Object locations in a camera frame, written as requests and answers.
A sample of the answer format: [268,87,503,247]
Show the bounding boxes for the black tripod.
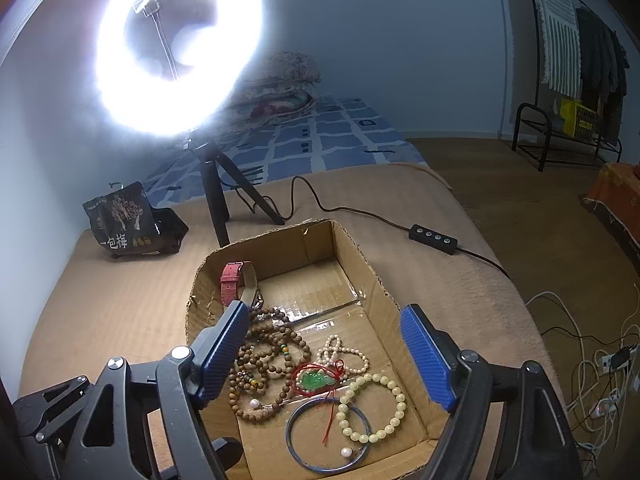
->
[182,137,287,248]

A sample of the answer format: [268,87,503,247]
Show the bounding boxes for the brown wooden bead necklace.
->
[229,307,312,423]

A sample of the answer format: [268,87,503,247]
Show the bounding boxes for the white power strip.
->
[600,347,637,374]

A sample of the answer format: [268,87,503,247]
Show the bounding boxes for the white pearl necklace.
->
[316,335,370,375]

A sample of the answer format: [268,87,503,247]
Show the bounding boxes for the silver bangle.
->
[286,396,372,473]

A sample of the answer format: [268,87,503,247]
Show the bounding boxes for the black cable with inline controller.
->
[227,175,511,279]

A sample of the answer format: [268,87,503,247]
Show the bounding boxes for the black clothes rack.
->
[520,0,630,111]

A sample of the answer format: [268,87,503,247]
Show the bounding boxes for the ring light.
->
[95,0,267,137]

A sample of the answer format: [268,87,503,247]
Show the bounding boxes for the yellow box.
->
[559,97,599,139]

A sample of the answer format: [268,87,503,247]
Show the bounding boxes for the orange cloth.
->
[582,162,640,257]

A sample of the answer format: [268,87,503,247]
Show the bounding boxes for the cardboard box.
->
[186,219,453,480]

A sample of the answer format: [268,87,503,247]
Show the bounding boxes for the blue patterned bed sheet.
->
[145,95,431,196]

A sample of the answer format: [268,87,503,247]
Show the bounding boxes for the stack of folded quilts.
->
[235,51,322,122]

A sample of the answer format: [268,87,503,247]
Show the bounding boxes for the dark hanging clothes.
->
[575,7,630,147]

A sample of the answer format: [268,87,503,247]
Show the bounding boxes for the red string jade pendant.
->
[291,359,347,445]

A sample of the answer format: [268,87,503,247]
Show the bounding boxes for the striped towel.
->
[529,0,584,97]

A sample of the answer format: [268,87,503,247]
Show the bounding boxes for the red watch strap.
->
[220,261,265,311]

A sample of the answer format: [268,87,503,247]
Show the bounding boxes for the pale green bead bracelet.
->
[336,372,408,444]

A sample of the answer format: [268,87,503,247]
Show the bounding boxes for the tangle of white cables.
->
[525,290,640,463]

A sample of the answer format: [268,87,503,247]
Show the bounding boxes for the black snack bag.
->
[82,181,190,261]

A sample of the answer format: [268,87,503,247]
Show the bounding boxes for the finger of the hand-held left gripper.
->
[12,375,97,480]

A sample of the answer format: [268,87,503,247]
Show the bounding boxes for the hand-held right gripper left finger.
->
[65,301,250,480]

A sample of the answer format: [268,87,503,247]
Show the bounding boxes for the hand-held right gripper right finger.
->
[400,304,583,480]

